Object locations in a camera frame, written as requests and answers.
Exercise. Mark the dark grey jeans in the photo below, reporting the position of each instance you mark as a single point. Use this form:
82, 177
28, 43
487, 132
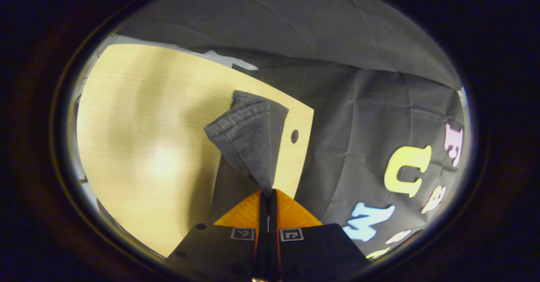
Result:
249, 138

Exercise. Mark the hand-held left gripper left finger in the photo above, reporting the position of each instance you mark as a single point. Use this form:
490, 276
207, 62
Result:
263, 231

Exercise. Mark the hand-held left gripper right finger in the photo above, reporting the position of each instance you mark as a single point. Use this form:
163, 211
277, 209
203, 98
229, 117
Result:
274, 231

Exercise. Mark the black backdrop cloth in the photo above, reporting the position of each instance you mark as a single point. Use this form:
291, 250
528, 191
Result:
358, 105

